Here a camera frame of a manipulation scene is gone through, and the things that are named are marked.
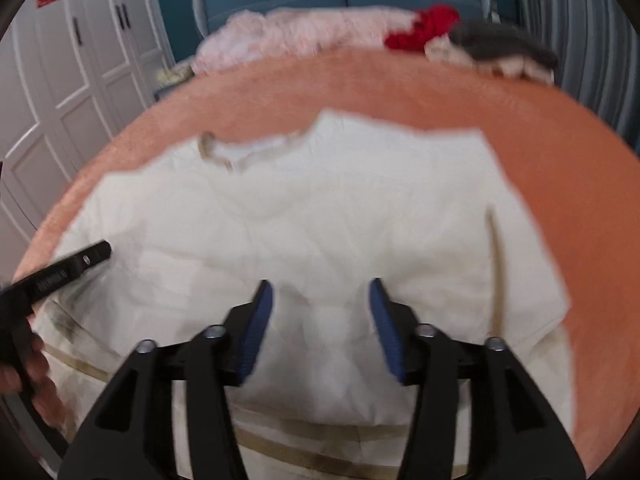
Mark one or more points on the person's left hand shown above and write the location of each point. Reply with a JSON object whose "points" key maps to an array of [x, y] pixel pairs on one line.
{"points": [[37, 365]]}

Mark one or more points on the orange fleece blanket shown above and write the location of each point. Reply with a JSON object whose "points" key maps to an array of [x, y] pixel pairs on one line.
{"points": [[575, 210]]}

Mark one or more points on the pink fluffy garment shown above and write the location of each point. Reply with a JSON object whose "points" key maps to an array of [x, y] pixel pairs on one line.
{"points": [[280, 30]]}

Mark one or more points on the white wardrobe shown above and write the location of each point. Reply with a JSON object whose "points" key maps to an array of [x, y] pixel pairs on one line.
{"points": [[60, 85]]}

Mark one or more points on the white quilted blanket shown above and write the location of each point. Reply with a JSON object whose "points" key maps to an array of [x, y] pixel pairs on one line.
{"points": [[325, 240]]}

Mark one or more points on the grey garment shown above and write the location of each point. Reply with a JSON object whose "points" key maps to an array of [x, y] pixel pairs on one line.
{"points": [[500, 42]]}

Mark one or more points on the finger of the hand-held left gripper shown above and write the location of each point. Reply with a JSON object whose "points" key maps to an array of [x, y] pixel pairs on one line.
{"points": [[75, 265]]}

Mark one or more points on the grey curtain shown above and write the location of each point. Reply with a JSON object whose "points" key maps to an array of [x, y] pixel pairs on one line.
{"points": [[580, 35]]}

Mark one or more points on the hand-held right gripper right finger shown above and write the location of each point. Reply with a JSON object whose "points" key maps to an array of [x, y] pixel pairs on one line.
{"points": [[387, 327]]}

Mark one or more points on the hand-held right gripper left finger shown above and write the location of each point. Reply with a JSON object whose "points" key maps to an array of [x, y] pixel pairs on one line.
{"points": [[256, 327]]}

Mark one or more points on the red garment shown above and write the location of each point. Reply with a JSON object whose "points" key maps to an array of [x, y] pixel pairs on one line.
{"points": [[425, 27]]}

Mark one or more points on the cream garment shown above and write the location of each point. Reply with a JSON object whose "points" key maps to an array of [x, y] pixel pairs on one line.
{"points": [[510, 65]]}

